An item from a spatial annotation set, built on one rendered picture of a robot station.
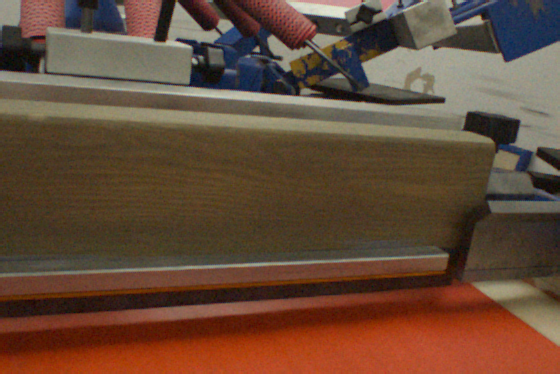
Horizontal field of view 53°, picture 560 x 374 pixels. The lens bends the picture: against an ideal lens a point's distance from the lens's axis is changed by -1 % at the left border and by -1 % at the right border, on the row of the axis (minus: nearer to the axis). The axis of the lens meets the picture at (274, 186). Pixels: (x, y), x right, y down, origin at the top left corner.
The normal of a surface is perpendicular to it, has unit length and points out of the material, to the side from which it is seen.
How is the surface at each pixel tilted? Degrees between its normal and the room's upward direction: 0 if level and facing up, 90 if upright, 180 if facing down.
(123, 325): 0
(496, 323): 0
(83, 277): 90
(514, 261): 90
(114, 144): 90
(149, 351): 0
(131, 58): 90
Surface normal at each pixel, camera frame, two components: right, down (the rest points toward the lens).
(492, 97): -0.91, -0.02
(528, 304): 0.14, -0.95
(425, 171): 0.40, 0.30
